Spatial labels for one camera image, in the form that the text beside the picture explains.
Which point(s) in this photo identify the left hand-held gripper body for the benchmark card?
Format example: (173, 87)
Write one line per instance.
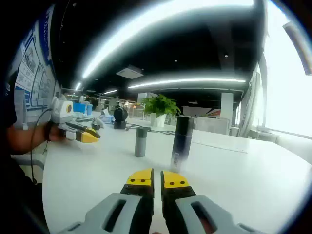
(61, 111)

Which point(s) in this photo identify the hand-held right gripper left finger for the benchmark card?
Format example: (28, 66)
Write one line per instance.
(117, 212)

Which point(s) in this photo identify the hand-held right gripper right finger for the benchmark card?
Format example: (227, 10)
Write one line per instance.
(195, 214)

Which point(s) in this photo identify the small grey cylinder bottle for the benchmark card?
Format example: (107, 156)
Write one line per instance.
(141, 133)

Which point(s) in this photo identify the tall dark cosmetic bottle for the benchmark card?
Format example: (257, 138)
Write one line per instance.
(181, 148)

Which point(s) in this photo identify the person's left hand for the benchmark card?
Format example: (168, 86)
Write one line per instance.
(57, 134)

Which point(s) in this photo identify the white handheld device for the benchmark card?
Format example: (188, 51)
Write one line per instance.
(100, 122)

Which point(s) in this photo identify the blue storage box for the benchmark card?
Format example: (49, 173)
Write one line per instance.
(81, 108)

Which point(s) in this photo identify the white tissue box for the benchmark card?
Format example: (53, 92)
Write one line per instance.
(107, 117)

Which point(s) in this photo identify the white chair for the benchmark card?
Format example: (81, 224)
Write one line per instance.
(29, 162)

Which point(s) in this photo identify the ceiling air conditioner vent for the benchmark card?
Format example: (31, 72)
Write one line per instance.
(130, 72)

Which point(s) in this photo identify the green potted plant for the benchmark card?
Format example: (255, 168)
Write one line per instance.
(159, 107)

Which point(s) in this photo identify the white low cabinet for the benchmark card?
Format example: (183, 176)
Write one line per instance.
(212, 125)

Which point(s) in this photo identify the person in black shirt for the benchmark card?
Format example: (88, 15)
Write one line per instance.
(14, 195)

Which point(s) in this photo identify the long ceiling light strip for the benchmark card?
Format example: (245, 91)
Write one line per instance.
(185, 83)
(151, 26)

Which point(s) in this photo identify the blue wall poster board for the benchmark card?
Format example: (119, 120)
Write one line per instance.
(36, 73)

